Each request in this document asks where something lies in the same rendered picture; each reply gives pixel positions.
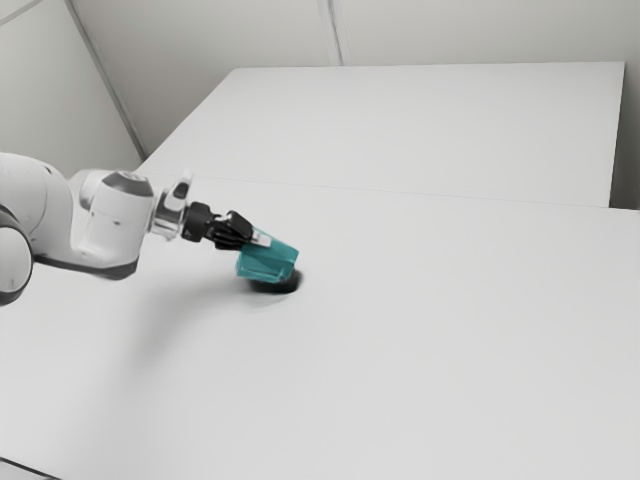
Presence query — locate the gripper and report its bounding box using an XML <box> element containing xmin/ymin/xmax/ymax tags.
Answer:
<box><xmin>181</xmin><ymin>200</ymin><xmax>273</xmax><ymax>251</ymax></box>

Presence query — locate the teal faceted mug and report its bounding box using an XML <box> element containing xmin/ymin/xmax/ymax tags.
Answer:
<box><xmin>234</xmin><ymin>227</ymin><xmax>301</xmax><ymax>287</ymax></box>

